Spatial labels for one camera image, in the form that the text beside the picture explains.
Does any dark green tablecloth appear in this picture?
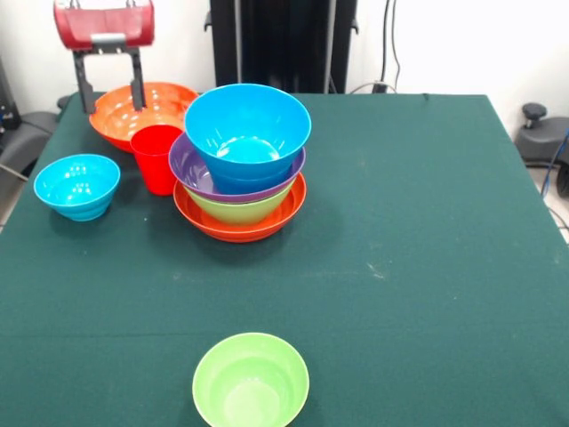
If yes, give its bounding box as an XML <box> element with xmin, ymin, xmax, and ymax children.
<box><xmin>0</xmin><ymin>91</ymin><xmax>569</xmax><ymax>427</ymax></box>

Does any large blue bowl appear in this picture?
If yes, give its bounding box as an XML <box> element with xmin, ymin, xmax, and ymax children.
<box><xmin>184</xmin><ymin>83</ymin><xmax>312</xmax><ymax>181</ymax></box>

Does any blue cable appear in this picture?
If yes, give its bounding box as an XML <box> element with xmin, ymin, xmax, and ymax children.
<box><xmin>540</xmin><ymin>128</ymin><xmax>569</xmax><ymax>199</ymax></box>

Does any translucent blue straight-sided bowl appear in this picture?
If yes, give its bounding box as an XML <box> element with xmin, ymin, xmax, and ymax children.
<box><xmin>211</xmin><ymin>163</ymin><xmax>294</xmax><ymax>196</ymax></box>

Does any black pedestal leg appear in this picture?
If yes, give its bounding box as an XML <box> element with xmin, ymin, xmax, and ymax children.
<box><xmin>515</xmin><ymin>102</ymin><xmax>569</xmax><ymax>164</ymax></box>
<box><xmin>0</xmin><ymin>94</ymin><xmax>72</xmax><ymax>179</ymax></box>

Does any large green bowl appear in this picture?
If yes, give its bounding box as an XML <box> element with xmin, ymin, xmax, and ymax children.
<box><xmin>182</xmin><ymin>177</ymin><xmax>295</xmax><ymax>225</ymax></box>

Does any orange bowl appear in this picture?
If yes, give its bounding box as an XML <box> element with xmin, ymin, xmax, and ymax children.
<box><xmin>88</xmin><ymin>82</ymin><xmax>200</xmax><ymax>155</ymax></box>
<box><xmin>172</xmin><ymin>172</ymin><xmax>308</xmax><ymax>244</ymax></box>

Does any purple bowl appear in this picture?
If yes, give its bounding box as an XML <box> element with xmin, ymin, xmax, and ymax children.
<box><xmin>168</xmin><ymin>133</ymin><xmax>307</xmax><ymax>205</ymax></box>

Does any small blue ribbed bowl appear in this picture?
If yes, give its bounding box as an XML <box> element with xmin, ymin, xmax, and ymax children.
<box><xmin>33</xmin><ymin>153</ymin><xmax>122</xmax><ymax>222</ymax></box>

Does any red cup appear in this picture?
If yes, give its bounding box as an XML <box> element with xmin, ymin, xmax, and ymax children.
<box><xmin>130</xmin><ymin>125</ymin><xmax>184</xmax><ymax>196</ymax></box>

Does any small green bowl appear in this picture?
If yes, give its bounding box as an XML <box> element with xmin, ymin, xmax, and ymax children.
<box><xmin>191</xmin><ymin>332</ymin><xmax>310</xmax><ymax>427</ymax></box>

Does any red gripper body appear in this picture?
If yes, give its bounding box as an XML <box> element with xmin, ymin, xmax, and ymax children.
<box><xmin>52</xmin><ymin>0</ymin><xmax>156</xmax><ymax>52</ymax></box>

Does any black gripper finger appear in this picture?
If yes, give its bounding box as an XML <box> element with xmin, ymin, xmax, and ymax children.
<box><xmin>71</xmin><ymin>49</ymin><xmax>96</xmax><ymax>115</ymax></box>
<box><xmin>128</xmin><ymin>46</ymin><xmax>148</xmax><ymax>112</ymax></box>

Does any black wall cable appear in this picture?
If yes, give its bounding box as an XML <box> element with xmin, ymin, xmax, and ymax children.
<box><xmin>380</xmin><ymin>0</ymin><xmax>404</xmax><ymax>93</ymax></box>

